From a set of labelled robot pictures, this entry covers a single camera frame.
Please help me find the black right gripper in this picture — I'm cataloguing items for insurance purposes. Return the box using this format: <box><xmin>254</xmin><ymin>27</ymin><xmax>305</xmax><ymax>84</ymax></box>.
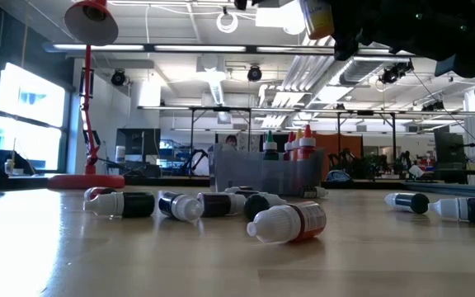
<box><xmin>330</xmin><ymin>0</ymin><xmax>475</xmax><ymax>79</ymax></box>

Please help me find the small blue dropper bottle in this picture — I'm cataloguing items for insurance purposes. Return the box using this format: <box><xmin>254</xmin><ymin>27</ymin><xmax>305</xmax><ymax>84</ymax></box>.
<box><xmin>384</xmin><ymin>191</ymin><xmax>430</xmax><ymax>215</ymax></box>
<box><xmin>158</xmin><ymin>191</ymin><xmax>205</xmax><ymax>223</ymax></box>

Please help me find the small red dropper bottle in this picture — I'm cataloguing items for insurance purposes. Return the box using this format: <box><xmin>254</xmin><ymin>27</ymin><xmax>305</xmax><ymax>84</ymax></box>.
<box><xmin>246</xmin><ymin>200</ymin><xmax>328</xmax><ymax>244</ymax></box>

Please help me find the small dark green dropper bottle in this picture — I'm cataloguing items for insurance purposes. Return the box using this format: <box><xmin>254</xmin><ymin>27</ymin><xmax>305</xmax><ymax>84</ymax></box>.
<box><xmin>82</xmin><ymin>191</ymin><xmax>156</xmax><ymax>219</ymax></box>

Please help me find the orange partition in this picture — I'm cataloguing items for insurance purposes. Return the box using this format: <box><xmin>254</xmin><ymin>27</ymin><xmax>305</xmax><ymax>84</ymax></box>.
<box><xmin>313</xmin><ymin>132</ymin><xmax>364</xmax><ymax>174</ymax></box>

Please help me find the blue rounded object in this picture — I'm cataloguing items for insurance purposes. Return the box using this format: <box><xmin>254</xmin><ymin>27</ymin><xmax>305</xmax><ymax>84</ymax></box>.
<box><xmin>326</xmin><ymin>168</ymin><xmax>352</xmax><ymax>185</ymax></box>

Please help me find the person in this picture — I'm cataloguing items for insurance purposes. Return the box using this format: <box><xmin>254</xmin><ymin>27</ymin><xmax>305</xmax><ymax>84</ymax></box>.
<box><xmin>223</xmin><ymin>134</ymin><xmax>241</xmax><ymax>152</ymax></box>

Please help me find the grey plastic storage bin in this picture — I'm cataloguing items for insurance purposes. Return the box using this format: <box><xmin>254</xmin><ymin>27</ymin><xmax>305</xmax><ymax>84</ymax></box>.
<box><xmin>214</xmin><ymin>144</ymin><xmax>326</xmax><ymax>197</ymax></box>

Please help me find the black overhead light beam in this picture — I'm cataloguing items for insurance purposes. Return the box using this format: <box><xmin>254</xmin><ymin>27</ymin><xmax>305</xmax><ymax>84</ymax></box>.
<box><xmin>43</xmin><ymin>40</ymin><xmax>416</xmax><ymax>57</ymax></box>

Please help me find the red desk lamp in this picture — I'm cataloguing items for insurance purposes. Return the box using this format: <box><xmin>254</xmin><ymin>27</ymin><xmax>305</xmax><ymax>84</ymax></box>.
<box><xmin>47</xmin><ymin>0</ymin><xmax>126</xmax><ymax>191</ymax></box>

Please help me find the black ceiling camera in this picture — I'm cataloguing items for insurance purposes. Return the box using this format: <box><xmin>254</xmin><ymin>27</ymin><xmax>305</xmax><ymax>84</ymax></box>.
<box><xmin>379</xmin><ymin>60</ymin><xmax>415</xmax><ymax>86</ymax></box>
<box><xmin>111</xmin><ymin>68</ymin><xmax>128</xmax><ymax>87</ymax></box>
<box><xmin>247</xmin><ymin>64</ymin><xmax>263</xmax><ymax>83</ymax></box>

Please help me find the black rig frame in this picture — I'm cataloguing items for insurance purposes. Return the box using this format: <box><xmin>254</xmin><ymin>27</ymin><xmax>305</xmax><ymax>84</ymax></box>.
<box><xmin>336</xmin><ymin>109</ymin><xmax>398</xmax><ymax>166</ymax></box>
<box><xmin>190</xmin><ymin>106</ymin><xmax>253</xmax><ymax>153</ymax></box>

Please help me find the white cable coil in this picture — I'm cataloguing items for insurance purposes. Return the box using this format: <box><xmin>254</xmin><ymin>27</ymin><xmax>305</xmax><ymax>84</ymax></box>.
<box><xmin>215</xmin><ymin>11</ymin><xmax>239</xmax><ymax>34</ymax></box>

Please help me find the black aluminium table frame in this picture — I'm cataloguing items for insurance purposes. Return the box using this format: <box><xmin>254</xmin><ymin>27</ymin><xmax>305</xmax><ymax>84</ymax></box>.
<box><xmin>0</xmin><ymin>172</ymin><xmax>214</xmax><ymax>196</ymax></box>

